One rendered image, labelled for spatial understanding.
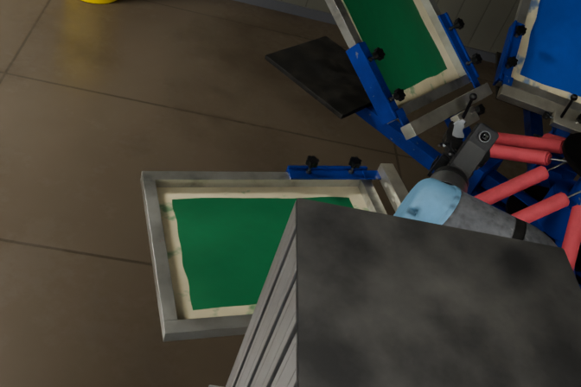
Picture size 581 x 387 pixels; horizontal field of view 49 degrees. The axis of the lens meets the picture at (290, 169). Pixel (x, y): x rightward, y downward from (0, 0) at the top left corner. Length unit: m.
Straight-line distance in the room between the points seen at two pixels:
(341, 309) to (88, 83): 3.63
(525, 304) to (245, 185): 1.62
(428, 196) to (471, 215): 0.06
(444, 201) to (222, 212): 1.28
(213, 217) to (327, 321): 1.54
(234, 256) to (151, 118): 2.03
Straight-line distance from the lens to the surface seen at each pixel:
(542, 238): 0.84
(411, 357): 0.46
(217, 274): 1.84
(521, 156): 2.35
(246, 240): 1.94
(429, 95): 2.51
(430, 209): 0.79
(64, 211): 3.24
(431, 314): 0.50
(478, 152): 1.26
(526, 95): 2.82
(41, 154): 3.53
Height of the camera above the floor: 2.38
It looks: 40 degrees down
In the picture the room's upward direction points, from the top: 19 degrees clockwise
